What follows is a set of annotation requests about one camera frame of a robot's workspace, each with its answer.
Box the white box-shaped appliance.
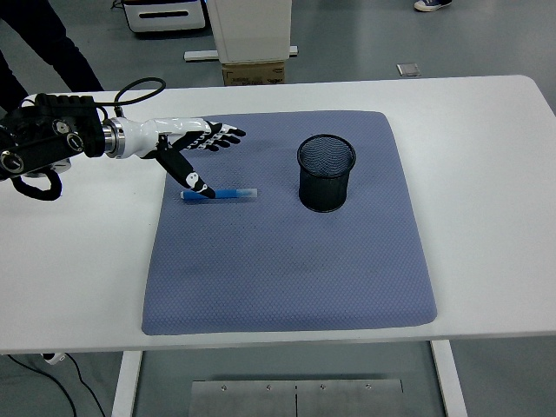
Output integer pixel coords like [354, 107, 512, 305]
[121, 0, 208, 35]

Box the black mesh pen holder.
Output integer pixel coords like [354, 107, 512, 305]
[296, 133, 357, 214]

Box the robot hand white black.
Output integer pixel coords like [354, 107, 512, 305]
[122, 116, 247, 201]

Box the person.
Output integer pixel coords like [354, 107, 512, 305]
[0, 0, 105, 115]
[413, 0, 453, 13]

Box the black floor cable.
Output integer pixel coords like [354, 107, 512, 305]
[63, 352, 106, 417]
[0, 354, 77, 417]

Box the blue-grey textured mat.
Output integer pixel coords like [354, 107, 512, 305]
[141, 110, 438, 336]

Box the blue marker pen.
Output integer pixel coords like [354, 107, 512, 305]
[180, 187, 259, 205]

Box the white table leg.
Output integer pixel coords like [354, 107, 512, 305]
[110, 350, 143, 417]
[429, 340, 468, 417]

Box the brown cardboard box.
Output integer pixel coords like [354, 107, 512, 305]
[221, 60, 287, 87]

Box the white pedestal cabinet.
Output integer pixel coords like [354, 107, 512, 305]
[183, 0, 299, 64]

